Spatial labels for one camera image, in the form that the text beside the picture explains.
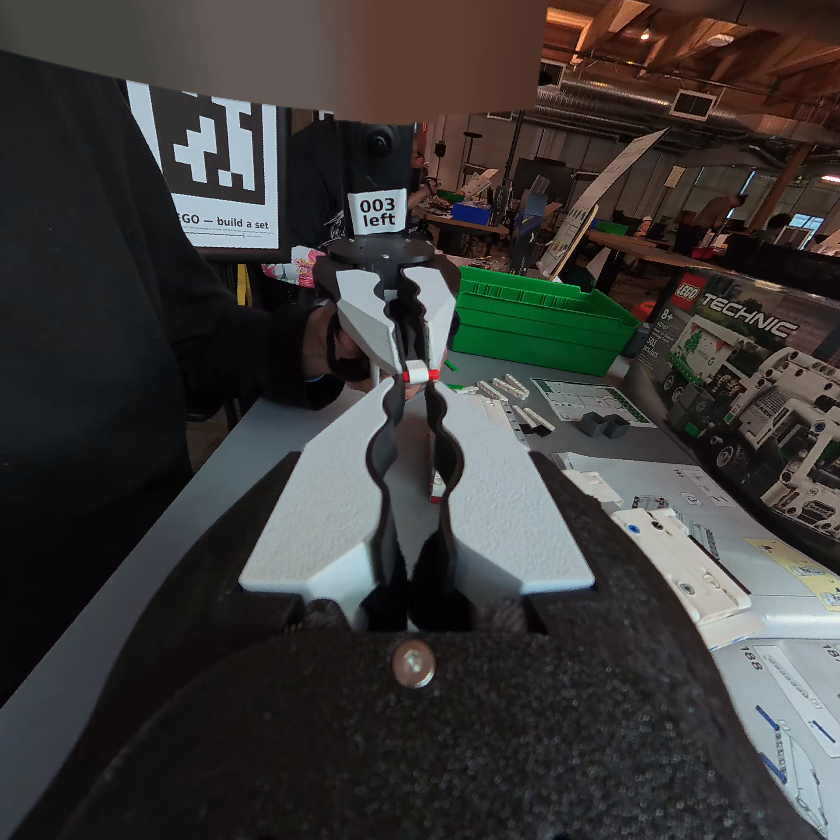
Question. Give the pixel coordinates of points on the white roll-up banner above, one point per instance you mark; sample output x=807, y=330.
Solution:
x=610, y=177

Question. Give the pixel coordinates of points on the black framed marker sign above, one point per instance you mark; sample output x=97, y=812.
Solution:
x=216, y=144

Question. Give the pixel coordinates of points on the white lego plate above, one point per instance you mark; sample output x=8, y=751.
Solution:
x=523, y=416
x=539, y=418

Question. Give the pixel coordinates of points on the person's left forearm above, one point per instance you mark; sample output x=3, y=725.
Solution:
x=249, y=354

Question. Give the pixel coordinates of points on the green plastic bin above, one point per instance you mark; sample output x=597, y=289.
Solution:
x=538, y=321

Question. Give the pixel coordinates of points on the person's left hand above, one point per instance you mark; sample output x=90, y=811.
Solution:
x=318, y=354

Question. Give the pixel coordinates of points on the lego sticker sheet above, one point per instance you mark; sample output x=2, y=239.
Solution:
x=590, y=397

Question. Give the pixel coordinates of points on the floral printed cloth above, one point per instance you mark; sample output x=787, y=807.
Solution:
x=295, y=266

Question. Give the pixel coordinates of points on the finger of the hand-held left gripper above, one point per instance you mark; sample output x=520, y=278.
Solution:
x=436, y=295
x=361, y=308

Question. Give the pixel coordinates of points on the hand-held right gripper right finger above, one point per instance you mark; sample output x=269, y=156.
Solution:
x=512, y=512

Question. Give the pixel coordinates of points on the red and white lego pin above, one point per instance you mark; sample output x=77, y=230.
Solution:
x=418, y=374

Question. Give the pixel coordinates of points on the white lego container body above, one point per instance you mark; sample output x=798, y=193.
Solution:
x=505, y=420

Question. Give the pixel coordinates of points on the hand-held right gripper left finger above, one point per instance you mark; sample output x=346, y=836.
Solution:
x=328, y=499

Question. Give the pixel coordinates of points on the lego set box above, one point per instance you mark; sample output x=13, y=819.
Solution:
x=754, y=380

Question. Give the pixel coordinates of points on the white lego beam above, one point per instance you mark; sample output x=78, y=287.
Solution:
x=491, y=390
x=512, y=386

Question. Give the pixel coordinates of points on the white lego truck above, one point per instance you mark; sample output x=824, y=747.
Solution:
x=676, y=564

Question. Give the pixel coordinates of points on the small blue storage bin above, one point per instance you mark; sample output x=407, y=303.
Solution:
x=471, y=213

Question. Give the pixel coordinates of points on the grey lego bin piece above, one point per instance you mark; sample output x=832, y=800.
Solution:
x=617, y=425
x=594, y=425

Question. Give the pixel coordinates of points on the lego instruction booklet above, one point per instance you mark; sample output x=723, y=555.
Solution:
x=741, y=499

